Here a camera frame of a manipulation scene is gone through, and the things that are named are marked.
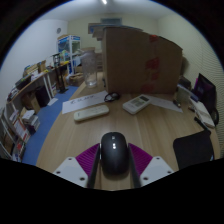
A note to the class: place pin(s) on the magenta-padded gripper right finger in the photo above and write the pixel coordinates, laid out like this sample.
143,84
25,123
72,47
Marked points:
156,168

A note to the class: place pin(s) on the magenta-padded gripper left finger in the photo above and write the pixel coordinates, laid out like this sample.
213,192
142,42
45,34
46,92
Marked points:
71,168

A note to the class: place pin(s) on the black computer mouse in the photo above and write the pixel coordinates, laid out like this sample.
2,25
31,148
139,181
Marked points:
114,155

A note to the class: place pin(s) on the black mouse pad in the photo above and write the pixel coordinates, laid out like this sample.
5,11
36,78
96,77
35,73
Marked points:
193,150

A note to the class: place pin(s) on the black marker pen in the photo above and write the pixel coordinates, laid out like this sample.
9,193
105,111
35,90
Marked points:
201,124

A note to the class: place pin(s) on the plain white paper sheet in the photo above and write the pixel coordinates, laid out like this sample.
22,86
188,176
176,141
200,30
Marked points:
166,102

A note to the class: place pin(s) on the shelf unit with books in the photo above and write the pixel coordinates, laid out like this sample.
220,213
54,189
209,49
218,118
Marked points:
16,130

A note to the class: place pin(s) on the wide white remote control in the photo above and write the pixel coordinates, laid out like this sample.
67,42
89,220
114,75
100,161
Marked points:
136,104

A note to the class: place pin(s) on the printed white paper sheet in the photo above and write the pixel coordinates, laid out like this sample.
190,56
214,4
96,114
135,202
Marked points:
83,100

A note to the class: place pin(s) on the black eyeglasses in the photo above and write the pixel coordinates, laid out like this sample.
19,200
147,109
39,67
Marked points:
110,97

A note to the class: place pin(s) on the small brown cardboard box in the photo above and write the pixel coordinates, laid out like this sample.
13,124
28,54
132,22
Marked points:
76,80

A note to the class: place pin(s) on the wooden side desk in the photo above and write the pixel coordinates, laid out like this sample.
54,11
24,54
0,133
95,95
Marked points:
33,83

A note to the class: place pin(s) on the clear plastic jar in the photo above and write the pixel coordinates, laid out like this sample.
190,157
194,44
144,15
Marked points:
89,68

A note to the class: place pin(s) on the large brown cardboard box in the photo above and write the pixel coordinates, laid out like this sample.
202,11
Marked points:
133,60

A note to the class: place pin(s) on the blue white display cabinet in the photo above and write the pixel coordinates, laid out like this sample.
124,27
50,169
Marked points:
69,50

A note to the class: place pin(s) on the ceiling light strip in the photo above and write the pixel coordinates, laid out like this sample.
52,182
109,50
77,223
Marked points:
104,2

